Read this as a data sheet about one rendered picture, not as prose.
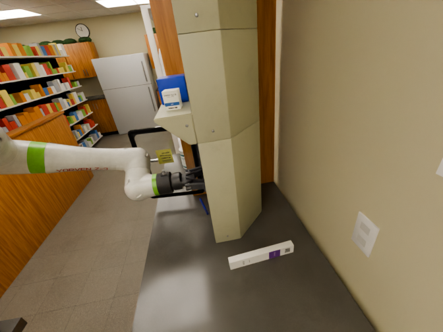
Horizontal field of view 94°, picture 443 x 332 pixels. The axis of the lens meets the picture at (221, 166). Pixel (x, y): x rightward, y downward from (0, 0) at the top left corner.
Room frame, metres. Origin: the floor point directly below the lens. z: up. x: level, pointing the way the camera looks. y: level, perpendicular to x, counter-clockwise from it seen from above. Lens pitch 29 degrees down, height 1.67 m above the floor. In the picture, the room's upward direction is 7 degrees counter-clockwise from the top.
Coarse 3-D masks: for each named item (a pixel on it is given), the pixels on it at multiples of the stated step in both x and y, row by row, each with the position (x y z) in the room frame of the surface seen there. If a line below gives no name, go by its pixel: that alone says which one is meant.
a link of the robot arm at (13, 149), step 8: (0, 128) 0.60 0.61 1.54; (0, 136) 0.58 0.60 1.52; (8, 136) 0.62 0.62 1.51; (0, 144) 0.57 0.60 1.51; (8, 144) 0.60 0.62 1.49; (0, 152) 0.57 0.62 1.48; (8, 152) 0.61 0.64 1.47; (16, 152) 0.65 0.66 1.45; (0, 160) 0.59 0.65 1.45; (8, 160) 0.62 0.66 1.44
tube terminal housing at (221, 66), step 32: (224, 32) 0.64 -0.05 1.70; (256, 32) 0.77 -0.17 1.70; (192, 64) 0.62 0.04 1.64; (224, 64) 0.63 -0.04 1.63; (256, 64) 0.77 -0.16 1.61; (192, 96) 0.62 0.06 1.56; (224, 96) 0.63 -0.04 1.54; (256, 96) 0.77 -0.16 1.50; (224, 128) 0.63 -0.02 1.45; (256, 128) 0.76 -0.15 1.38; (224, 160) 0.63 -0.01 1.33; (256, 160) 0.75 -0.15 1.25; (224, 192) 0.62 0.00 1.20; (256, 192) 0.75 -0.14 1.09; (224, 224) 0.62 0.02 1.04
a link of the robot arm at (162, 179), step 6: (156, 174) 0.75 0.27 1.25; (162, 174) 0.74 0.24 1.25; (168, 174) 0.74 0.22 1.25; (156, 180) 0.71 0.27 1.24; (162, 180) 0.71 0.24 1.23; (168, 180) 0.71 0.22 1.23; (162, 186) 0.70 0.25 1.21; (168, 186) 0.70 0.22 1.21; (162, 192) 0.70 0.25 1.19; (168, 192) 0.70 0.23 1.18
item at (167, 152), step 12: (156, 132) 0.93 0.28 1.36; (168, 132) 0.93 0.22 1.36; (144, 144) 0.93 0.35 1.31; (156, 144) 0.93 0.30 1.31; (168, 144) 0.93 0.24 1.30; (180, 144) 0.93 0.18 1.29; (156, 156) 0.93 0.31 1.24; (168, 156) 0.93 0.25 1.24; (180, 156) 0.93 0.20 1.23; (192, 156) 0.93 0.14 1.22; (156, 168) 0.93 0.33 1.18; (168, 168) 0.93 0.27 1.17; (180, 168) 0.93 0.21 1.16
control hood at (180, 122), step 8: (184, 104) 0.76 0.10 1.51; (160, 112) 0.69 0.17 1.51; (168, 112) 0.67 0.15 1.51; (176, 112) 0.66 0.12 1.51; (184, 112) 0.64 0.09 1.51; (160, 120) 0.61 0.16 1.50; (168, 120) 0.61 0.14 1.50; (176, 120) 0.61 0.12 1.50; (184, 120) 0.62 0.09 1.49; (192, 120) 0.62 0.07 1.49; (168, 128) 0.61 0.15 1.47; (176, 128) 0.61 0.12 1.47; (184, 128) 0.62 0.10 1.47; (192, 128) 0.62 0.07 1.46; (184, 136) 0.62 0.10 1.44; (192, 136) 0.62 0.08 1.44
